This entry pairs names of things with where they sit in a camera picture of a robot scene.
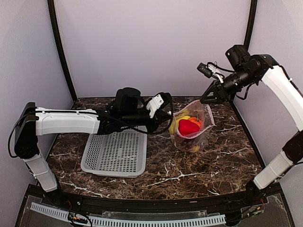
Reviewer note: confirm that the small orange pumpkin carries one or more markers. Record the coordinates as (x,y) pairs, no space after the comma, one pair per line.
(196,120)

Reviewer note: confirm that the left black frame post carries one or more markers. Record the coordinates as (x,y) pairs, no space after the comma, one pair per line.
(60,50)

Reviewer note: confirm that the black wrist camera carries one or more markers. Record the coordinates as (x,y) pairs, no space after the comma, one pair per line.
(237,56)
(127,99)

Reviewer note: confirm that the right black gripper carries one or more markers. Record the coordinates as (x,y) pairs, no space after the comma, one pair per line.
(222,92)

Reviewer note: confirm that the black frame post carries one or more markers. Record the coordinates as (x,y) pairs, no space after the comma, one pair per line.
(60,50)
(250,23)

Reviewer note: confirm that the yellow squash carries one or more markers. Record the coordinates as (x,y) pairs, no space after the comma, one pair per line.
(196,148)
(174,126)

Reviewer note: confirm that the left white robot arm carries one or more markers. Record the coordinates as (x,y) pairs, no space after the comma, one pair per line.
(37,121)

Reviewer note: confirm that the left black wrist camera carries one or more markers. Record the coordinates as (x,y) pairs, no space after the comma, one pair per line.
(127,99)

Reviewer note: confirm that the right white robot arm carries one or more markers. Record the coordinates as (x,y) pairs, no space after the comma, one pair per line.
(247,71)

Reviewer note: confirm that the right black frame post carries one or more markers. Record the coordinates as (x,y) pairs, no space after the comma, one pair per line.
(250,23)

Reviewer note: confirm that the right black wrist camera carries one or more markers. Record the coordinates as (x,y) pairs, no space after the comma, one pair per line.
(237,56)

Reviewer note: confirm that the clear zip top bag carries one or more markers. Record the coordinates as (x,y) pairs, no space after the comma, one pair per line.
(194,109)

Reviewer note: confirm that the white slotted cable duct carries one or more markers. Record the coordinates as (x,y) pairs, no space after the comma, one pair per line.
(122,219)

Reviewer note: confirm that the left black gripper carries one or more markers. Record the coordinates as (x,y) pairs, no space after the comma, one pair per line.
(160,117)

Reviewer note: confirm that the white perforated plastic basket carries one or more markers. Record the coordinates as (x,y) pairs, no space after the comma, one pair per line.
(119,154)

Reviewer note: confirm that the red bell pepper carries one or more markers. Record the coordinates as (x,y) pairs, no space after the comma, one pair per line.
(186,127)

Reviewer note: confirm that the black curved front rail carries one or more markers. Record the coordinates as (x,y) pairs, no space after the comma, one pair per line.
(90,204)

